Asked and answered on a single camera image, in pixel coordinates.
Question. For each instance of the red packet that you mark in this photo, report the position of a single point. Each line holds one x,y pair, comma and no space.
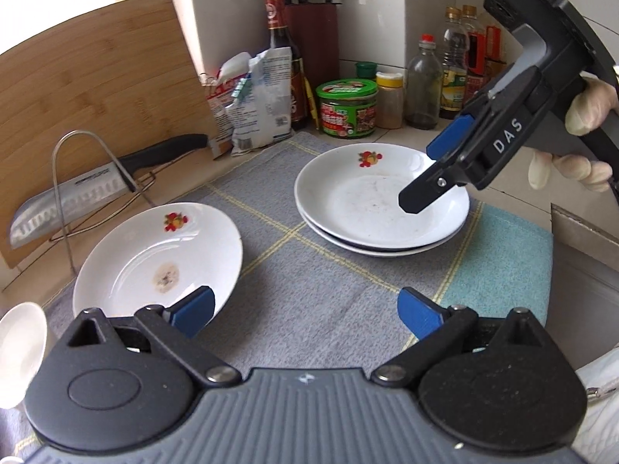
494,53

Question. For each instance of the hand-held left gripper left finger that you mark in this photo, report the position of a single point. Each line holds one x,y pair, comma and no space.
191,312

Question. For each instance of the small green cup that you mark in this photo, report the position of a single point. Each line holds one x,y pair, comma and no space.
366,70

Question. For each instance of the yellow-lidded spice jar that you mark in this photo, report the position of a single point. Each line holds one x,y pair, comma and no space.
389,104

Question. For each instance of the white plate two flower prints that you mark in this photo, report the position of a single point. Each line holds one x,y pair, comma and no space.
387,253

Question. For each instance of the dark red knife block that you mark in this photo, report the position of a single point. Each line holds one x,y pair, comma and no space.
317,48

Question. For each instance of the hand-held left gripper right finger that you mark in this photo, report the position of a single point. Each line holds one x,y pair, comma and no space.
418,314

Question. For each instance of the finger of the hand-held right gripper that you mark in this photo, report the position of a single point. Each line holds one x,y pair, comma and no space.
449,138
425,191

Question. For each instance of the white bowl pink flower print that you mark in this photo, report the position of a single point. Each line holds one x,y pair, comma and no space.
19,348

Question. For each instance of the bottle with red label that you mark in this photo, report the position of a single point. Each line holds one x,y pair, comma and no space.
476,48

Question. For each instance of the grey and teal checked towel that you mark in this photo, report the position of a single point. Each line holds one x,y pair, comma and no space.
314,280

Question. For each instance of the person's white clothing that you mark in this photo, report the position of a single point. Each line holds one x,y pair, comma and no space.
602,396

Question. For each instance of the white plate one flower print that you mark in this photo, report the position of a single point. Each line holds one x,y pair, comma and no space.
353,203

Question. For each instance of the clear bottle red cap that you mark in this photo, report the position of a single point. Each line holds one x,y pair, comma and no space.
423,92

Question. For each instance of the dark bottle yellow label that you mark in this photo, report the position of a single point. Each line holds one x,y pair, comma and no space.
453,87

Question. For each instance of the white flower plate brown stain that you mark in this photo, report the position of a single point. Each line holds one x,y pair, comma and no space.
145,251

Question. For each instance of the grey metal panel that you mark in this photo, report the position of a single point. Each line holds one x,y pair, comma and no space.
585,275

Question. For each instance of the dark soy sauce bottle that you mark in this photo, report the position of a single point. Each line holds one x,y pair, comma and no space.
278,29

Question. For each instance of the green-lidded sauce jar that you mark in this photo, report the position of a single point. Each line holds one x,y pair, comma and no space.
346,116

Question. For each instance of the white and blue bag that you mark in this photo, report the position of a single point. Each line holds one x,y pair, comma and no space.
261,106

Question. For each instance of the person's right hand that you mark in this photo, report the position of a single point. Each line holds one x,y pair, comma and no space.
592,104

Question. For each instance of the bamboo cutting board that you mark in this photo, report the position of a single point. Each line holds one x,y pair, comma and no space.
96,82

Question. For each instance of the red and white bag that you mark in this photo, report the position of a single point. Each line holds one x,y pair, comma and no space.
220,111

